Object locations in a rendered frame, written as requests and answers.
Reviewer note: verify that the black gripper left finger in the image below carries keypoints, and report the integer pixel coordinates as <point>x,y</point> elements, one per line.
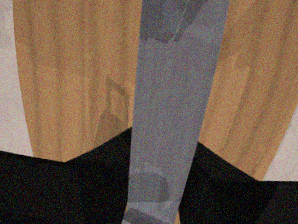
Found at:
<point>91,189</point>

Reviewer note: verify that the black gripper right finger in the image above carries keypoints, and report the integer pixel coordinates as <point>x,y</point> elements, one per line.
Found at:
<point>218,193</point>

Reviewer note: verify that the wooden board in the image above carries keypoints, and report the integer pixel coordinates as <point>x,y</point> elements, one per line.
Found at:
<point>77,63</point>

